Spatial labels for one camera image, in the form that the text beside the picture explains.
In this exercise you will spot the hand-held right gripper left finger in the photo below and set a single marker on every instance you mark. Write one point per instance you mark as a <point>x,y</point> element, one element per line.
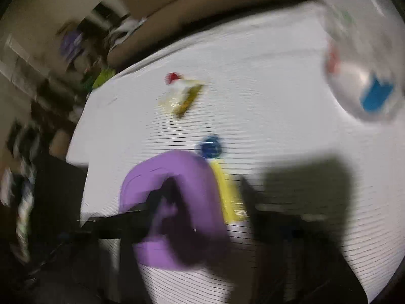
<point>126,220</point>

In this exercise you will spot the yellow strip packet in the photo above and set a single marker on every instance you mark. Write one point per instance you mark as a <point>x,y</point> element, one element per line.
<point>229,193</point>

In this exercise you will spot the clear plastic container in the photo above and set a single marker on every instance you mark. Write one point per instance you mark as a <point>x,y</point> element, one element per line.
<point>354,79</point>

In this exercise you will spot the red wrapped candy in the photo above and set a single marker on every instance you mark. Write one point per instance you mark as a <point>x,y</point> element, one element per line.
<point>332,60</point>
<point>172,77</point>

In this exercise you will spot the clear olive packet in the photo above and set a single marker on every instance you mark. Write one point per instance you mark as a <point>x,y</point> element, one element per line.
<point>183,98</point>

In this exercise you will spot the blue packet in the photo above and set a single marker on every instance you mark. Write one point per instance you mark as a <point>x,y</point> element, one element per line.
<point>376,95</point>

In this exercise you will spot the white cloth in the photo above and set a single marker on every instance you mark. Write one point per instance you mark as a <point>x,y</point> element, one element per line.
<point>126,28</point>

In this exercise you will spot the purple curved plastic holder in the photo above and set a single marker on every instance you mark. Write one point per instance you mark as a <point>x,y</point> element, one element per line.
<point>189,171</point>

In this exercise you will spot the blue round cap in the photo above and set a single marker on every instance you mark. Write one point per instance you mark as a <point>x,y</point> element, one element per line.
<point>211,147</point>

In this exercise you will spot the white striped tablecloth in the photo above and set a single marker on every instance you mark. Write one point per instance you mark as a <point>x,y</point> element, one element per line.
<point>269,101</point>

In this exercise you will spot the green yellow bag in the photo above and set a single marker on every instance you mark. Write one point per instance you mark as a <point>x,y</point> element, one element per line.
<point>102,79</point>

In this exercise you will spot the green wrapped candy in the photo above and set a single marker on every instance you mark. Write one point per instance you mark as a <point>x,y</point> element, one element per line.
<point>346,18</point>

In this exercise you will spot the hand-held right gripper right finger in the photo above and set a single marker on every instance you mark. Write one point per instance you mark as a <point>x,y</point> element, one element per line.
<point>284,228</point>

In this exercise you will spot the purple bag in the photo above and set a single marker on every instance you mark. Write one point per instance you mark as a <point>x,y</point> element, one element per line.
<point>68,44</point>

